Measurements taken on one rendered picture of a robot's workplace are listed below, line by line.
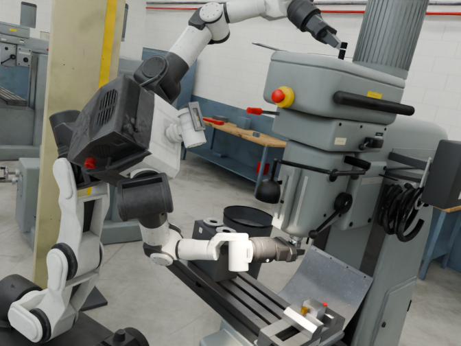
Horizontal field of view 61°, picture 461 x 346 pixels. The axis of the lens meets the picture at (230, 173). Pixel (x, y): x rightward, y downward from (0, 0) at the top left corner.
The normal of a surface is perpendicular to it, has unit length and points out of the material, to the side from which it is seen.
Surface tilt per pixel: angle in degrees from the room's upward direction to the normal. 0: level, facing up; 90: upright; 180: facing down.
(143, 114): 59
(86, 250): 82
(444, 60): 90
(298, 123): 90
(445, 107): 90
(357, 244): 90
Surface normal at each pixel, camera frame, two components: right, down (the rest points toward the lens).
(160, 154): 0.82, -0.26
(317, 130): -0.74, 0.03
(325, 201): 0.65, 0.30
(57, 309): -0.50, 0.11
